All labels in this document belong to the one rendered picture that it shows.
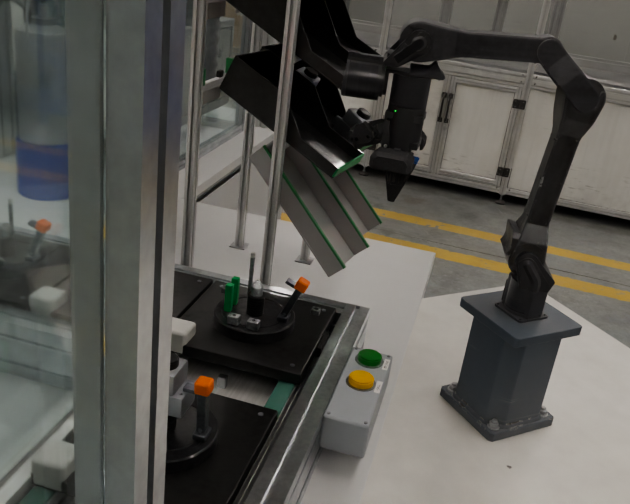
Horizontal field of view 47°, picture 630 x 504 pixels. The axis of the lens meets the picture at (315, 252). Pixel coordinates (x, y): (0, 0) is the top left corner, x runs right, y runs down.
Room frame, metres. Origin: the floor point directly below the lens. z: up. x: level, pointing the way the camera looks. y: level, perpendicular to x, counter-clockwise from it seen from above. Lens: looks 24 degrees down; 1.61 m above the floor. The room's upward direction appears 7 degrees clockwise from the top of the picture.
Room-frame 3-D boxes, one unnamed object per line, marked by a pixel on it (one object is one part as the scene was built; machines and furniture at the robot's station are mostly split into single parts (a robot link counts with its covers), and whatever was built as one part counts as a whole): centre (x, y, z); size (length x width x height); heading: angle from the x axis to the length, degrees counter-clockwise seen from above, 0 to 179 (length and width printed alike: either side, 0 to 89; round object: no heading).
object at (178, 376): (0.77, 0.18, 1.06); 0.08 x 0.04 x 0.07; 78
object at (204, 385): (0.76, 0.12, 1.04); 0.04 x 0.02 x 0.08; 78
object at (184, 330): (1.10, 0.09, 1.01); 0.24 x 0.24 x 0.13; 78
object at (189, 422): (0.77, 0.17, 0.98); 0.14 x 0.14 x 0.02
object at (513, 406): (1.10, -0.36, 0.96); 0.15 x 0.15 x 0.20; 31
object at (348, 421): (0.97, -0.10, 0.93); 0.21 x 0.07 x 0.06; 168
